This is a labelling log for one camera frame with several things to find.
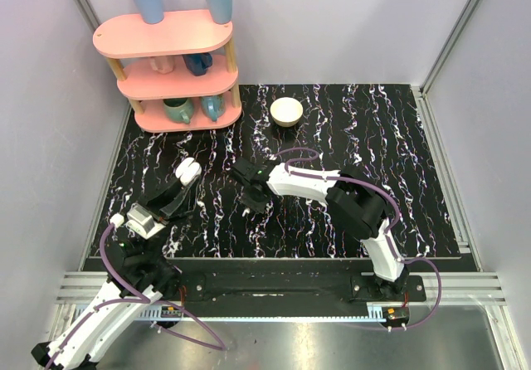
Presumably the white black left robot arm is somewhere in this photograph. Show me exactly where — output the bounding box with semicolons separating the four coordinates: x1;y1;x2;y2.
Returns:
32;176;199;369

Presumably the blue butterfly mug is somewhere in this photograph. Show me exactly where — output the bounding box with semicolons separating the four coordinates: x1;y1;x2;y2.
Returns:
200;95;225;122

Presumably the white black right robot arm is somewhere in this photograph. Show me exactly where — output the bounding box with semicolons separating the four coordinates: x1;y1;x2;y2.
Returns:
231;158;409;301

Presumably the green ceramic mug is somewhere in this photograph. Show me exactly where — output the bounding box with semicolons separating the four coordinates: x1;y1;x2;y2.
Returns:
163;98;194;124

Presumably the pink three-tier shelf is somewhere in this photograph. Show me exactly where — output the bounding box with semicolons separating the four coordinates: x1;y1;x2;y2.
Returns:
93;9;241;134

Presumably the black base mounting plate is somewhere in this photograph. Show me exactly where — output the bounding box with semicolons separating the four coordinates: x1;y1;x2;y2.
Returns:
169;258;426;304

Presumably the pink mug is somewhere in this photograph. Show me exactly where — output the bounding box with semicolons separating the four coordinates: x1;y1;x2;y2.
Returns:
149;56;174;75

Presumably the white square charging case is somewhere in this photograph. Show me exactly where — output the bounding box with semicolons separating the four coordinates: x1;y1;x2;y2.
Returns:
174;157;202;186

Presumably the cream white bowl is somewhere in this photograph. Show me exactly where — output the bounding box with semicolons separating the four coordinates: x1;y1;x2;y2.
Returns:
270;97;303;128

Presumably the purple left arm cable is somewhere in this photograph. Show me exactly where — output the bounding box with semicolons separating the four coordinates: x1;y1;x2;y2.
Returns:
43;220;227;370

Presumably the dark blue mug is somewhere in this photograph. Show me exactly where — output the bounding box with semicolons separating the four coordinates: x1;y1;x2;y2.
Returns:
183;52;213;76

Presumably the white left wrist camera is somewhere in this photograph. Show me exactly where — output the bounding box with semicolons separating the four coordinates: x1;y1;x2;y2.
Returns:
110;203;165;240

